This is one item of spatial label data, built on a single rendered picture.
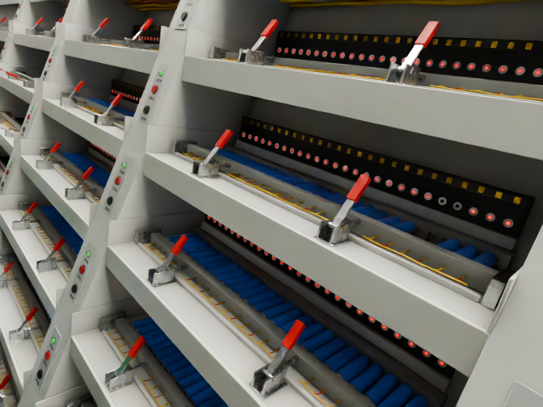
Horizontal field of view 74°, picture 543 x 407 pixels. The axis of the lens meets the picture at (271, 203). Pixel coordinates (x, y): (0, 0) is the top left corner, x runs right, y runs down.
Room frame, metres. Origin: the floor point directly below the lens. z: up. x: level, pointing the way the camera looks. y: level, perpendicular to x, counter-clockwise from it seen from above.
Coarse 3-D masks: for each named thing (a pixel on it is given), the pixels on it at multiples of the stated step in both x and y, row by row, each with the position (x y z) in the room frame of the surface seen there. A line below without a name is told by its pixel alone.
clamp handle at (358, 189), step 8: (360, 176) 0.43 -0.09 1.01; (368, 176) 0.43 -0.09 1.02; (360, 184) 0.43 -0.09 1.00; (352, 192) 0.43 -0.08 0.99; (360, 192) 0.42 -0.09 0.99; (352, 200) 0.42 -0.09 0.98; (344, 208) 0.42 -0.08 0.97; (336, 216) 0.42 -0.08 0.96; (344, 216) 0.42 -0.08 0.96; (336, 224) 0.42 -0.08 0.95
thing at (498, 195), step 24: (264, 144) 0.74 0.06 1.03; (288, 144) 0.69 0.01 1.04; (312, 144) 0.65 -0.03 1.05; (336, 144) 0.62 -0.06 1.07; (336, 168) 0.62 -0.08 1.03; (360, 168) 0.59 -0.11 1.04; (384, 168) 0.56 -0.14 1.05; (408, 168) 0.53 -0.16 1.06; (408, 192) 0.54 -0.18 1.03; (432, 192) 0.51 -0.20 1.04; (456, 192) 0.49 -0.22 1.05; (480, 192) 0.47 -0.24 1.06; (504, 192) 0.45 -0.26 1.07; (456, 216) 0.49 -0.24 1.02; (480, 216) 0.47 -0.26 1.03; (504, 216) 0.45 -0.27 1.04
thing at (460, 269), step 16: (224, 160) 0.64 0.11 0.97; (240, 176) 0.61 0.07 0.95; (256, 176) 0.58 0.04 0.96; (272, 192) 0.56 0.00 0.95; (288, 192) 0.53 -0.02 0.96; (304, 192) 0.52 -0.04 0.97; (304, 208) 0.49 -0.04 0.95; (320, 208) 0.50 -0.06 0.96; (336, 208) 0.48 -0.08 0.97; (368, 224) 0.45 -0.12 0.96; (384, 224) 0.44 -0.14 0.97; (368, 240) 0.43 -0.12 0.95; (384, 240) 0.43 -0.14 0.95; (400, 240) 0.42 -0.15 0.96; (416, 240) 0.41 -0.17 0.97; (416, 256) 0.41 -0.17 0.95; (432, 256) 0.39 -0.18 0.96; (448, 256) 0.38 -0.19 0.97; (448, 272) 0.38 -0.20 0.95; (464, 272) 0.37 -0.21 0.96; (480, 272) 0.36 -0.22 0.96; (496, 272) 0.36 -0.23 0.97; (480, 288) 0.36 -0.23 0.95
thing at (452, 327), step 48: (192, 144) 0.73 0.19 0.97; (240, 144) 0.78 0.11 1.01; (192, 192) 0.57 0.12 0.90; (240, 192) 0.54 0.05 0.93; (384, 192) 0.56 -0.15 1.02; (288, 240) 0.44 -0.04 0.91; (336, 288) 0.39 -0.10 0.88; (384, 288) 0.35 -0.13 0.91; (432, 288) 0.35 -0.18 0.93; (432, 336) 0.32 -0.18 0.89; (480, 336) 0.29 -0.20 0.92
